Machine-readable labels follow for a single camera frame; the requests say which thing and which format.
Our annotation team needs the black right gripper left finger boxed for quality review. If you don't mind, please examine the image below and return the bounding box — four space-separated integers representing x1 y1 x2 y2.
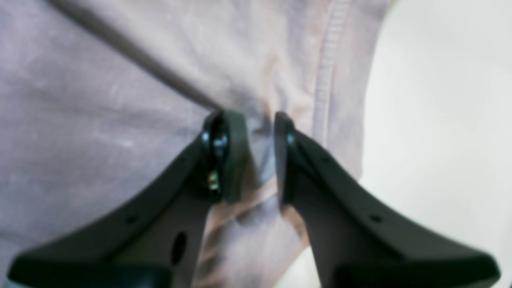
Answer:
8 110 249 288

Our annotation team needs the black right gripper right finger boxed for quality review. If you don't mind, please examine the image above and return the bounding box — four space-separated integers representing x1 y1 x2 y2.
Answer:
274 112 500 288

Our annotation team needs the mauve t-shirt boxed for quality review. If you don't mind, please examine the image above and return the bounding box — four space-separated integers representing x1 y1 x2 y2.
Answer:
0 0 394 288

